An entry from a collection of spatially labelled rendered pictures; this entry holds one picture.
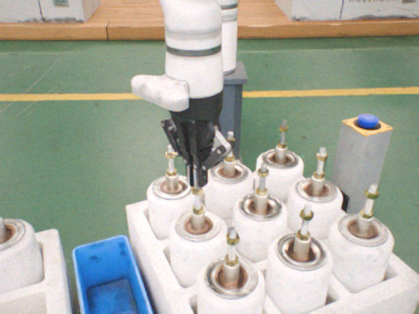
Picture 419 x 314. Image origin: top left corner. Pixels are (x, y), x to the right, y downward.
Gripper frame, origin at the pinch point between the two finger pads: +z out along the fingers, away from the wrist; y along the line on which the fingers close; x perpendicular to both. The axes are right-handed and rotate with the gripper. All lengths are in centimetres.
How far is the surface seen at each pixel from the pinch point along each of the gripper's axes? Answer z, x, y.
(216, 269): 9.9, 4.8, -8.6
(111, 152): 35, -26, 67
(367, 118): 2.2, -40.1, -8.0
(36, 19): 24, -76, 212
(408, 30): 32, -231, 53
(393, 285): 17.3, -17.3, -26.3
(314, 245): 9.8, -9.0, -16.1
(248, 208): 9.8, -8.9, -3.2
